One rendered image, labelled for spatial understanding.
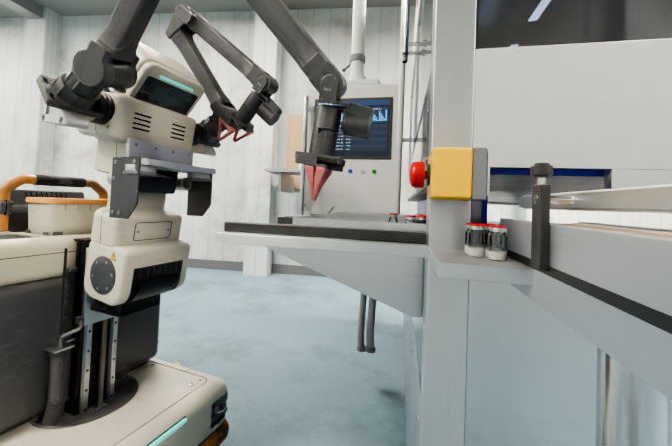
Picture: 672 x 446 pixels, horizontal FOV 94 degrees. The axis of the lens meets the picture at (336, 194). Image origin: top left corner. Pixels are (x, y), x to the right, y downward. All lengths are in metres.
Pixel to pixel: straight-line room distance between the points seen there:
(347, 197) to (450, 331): 1.10
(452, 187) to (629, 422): 0.28
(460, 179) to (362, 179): 1.14
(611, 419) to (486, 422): 0.26
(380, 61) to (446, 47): 3.85
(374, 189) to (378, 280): 0.95
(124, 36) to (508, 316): 0.93
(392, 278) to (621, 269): 0.43
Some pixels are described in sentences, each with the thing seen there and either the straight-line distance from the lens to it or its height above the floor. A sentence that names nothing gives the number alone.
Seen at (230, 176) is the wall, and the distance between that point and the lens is 4.48.
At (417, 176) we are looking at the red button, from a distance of 0.47.
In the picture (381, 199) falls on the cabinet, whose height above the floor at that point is 0.97.
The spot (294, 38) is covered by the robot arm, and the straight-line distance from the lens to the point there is 0.72.
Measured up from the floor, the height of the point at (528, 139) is 1.06.
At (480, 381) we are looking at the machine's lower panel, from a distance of 0.62.
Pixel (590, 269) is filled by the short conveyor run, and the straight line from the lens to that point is 0.34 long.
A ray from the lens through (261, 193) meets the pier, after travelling 4.07.
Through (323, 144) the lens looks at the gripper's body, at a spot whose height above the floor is 1.07.
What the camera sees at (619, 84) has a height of 1.14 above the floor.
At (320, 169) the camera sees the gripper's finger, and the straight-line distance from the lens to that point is 0.67.
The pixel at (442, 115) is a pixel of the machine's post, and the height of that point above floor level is 1.10.
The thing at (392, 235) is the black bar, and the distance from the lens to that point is 0.59.
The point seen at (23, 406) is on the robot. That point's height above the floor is 0.35.
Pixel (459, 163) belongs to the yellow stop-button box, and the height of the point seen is 1.01.
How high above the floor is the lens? 0.95
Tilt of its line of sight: 2 degrees up
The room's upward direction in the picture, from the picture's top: 2 degrees clockwise
